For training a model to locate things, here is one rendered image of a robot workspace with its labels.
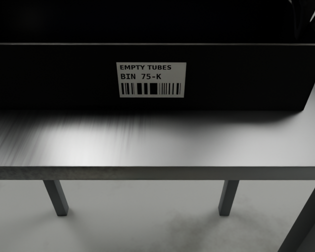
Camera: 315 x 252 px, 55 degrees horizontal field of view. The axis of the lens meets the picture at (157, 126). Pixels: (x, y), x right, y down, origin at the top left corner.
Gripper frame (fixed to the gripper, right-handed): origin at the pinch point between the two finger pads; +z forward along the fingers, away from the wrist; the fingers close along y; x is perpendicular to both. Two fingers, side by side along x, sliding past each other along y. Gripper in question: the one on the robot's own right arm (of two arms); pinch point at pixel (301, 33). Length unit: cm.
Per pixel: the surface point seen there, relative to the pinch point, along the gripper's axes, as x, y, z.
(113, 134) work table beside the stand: 13.5, 28.9, 8.5
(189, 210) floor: -24, 10, 89
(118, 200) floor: -29, 40, 88
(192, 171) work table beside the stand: 19.5, 18.0, 9.7
